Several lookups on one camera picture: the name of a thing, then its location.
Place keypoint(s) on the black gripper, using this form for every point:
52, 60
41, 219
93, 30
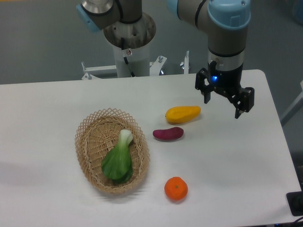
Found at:
229, 81

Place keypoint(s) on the green bok choy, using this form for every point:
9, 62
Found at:
117, 164

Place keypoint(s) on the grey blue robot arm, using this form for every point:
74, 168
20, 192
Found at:
224, 21

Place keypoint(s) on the woven wicker basket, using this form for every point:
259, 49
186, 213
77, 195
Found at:
97, 135

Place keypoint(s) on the yellow mango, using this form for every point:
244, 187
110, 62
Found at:
182, 114

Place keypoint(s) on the purple sweet potato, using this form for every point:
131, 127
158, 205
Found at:
170, 134

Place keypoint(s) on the white table leg at right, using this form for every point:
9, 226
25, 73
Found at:
293, 108

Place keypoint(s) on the orange mandarin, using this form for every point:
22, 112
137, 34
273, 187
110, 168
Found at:
176, 188

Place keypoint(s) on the black device at table edge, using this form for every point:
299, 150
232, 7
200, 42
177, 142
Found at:
295, 202

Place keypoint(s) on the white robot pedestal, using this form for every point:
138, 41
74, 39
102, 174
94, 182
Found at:
131, 46

